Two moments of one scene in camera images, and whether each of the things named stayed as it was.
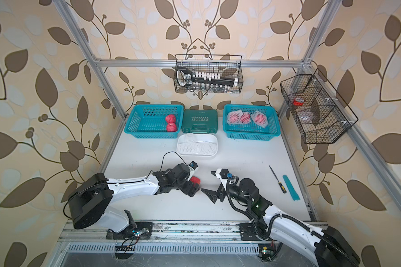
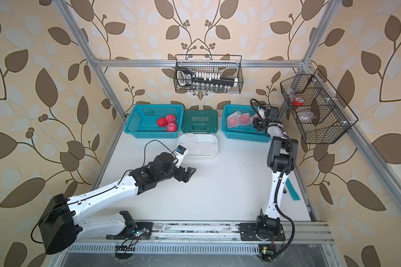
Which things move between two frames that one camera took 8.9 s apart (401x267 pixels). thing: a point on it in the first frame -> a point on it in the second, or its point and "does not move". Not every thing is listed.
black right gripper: [222, 192] -> [257, 123]
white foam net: [189, 137] does not move
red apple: [171, 118] does not move
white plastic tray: [194, 145] does not move
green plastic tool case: [199, 120] does not move
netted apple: [195, 179] -> [162, 122]
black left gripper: [191, 193] -> [180, 177]
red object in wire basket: [298, 102] does not move
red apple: [171, 127] does not move
